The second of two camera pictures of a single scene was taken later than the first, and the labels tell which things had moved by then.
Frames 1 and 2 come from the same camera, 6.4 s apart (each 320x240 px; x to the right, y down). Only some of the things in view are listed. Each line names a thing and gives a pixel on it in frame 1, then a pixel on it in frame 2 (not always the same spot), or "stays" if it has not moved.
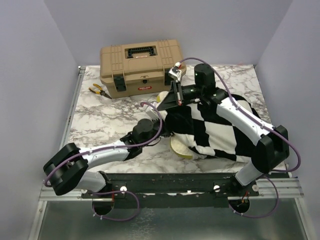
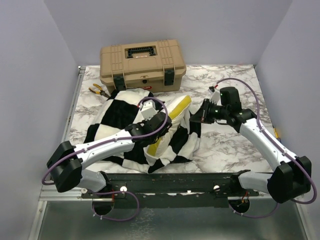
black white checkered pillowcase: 202,130 -> 122,107
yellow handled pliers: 101,92 stays
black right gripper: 174,98 -> 202,113
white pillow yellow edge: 179,145 -> 176,105
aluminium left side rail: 67,129 stays
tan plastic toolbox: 141,69 stays
